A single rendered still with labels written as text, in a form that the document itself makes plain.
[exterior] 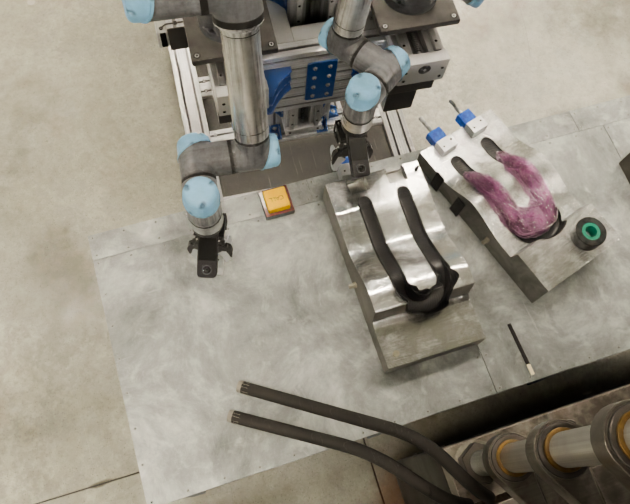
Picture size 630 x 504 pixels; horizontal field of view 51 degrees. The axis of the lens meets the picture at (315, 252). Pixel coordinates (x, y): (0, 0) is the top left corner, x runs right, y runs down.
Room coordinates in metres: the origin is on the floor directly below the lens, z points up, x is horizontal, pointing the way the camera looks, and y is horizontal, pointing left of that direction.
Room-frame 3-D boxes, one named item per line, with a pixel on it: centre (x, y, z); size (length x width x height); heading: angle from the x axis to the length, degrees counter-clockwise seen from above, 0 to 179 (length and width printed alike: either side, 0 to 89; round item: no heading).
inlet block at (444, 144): (1.00, -0.27, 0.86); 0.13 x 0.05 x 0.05; 45
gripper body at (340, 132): (0.88, -0.04, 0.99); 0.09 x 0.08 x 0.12; 22
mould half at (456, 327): (0.61, -0.22, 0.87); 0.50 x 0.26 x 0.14; 28
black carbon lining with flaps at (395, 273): (0.63, -0.23, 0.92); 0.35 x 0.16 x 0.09; 28
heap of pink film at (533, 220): (0.85, -0.49, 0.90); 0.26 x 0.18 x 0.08; 45
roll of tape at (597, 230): (0.75, -0.67, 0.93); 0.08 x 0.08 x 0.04
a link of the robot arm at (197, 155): (0.65, 0.27, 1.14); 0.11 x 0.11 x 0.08; 21
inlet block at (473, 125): (1.08, -0.34, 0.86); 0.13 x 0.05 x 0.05; 45
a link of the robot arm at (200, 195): (0.55, 0.26, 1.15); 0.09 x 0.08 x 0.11; 21
